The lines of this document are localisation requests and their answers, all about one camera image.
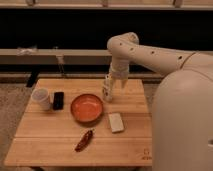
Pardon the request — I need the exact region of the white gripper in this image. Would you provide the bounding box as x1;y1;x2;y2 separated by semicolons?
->
108;66;128;95

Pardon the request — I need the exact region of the dark red pepper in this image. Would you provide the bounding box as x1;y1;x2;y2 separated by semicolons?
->
75;130;93;152

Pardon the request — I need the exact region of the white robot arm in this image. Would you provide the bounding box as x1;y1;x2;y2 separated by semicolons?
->
107;32;213;171

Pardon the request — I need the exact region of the orange bowl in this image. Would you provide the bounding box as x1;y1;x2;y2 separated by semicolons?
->
70;94;103;123

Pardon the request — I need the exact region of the black rectangular box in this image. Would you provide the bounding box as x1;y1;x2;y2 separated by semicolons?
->
53;92;64;110

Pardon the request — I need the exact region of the white paper cup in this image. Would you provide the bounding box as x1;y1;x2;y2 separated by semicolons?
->
31;88;51;110

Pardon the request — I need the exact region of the grey horizontal rail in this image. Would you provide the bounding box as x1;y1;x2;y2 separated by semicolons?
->
0;49;111;65

